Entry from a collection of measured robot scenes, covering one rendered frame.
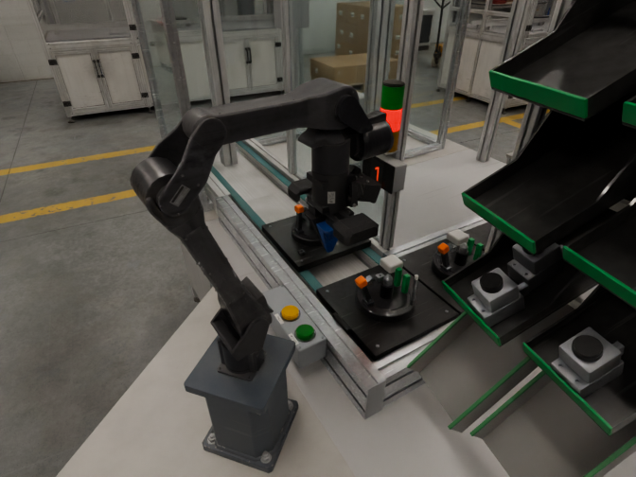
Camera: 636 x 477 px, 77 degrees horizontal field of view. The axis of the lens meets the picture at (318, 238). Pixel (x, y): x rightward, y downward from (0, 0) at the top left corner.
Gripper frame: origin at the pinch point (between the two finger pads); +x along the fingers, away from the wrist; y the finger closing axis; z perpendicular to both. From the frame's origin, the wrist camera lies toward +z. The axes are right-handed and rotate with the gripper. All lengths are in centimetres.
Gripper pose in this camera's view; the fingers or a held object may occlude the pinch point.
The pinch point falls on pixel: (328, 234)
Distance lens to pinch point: 68.0
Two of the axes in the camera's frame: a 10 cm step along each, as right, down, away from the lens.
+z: 8.6, -2.9, 4.2
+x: 0.0, 8.3, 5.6
